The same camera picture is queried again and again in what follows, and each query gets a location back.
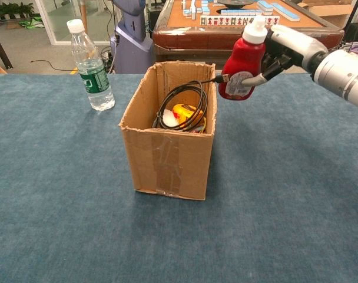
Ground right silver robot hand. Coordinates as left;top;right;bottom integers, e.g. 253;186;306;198
241;24;329;88

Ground red bottle with white cap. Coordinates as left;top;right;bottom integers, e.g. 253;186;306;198
217;14;269;101

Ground black cable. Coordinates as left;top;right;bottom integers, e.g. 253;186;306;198
151;73;231;132

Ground yellow tape measure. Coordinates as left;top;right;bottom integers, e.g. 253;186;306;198
171;103;208;130

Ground mint green toothbrush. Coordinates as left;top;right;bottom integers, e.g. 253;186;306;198
163;108;180;128

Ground open cardboard box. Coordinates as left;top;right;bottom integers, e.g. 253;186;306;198
118;60;217;201

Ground clear water bottle green label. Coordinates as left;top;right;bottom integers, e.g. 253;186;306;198
66;18;116;112

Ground large brown carton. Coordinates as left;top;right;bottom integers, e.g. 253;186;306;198
298;0;358;29

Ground short blue mahjong tile stack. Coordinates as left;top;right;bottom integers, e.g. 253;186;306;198
257;0;274;16

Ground dark mahjong table centre dome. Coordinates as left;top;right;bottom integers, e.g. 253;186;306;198
217;0;250;9

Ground row of face-up mahjong tiles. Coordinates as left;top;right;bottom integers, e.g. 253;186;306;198
200;15;281;27

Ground brown mahjong table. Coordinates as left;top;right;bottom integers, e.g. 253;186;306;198
152;0;344;74

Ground upright blue mahjong tile cluster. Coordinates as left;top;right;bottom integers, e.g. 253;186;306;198
181;0;211;20

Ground green fabric bundle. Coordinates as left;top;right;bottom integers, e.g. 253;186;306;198
18;17;46;29

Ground green potted plants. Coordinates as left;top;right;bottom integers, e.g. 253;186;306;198
0;2;35;20

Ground blue felt table mat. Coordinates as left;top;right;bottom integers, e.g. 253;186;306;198
0;73;358;283

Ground long blue mahjong tile wall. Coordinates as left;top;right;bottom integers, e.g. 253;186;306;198
271;2;301;22

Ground straight blue mahjong tile wall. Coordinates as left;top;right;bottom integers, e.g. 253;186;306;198
220;9;264;17

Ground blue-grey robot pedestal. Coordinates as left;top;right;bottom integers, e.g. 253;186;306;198
110;0;155;74

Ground wooden post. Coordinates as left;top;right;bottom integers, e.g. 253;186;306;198
80;0;88;34

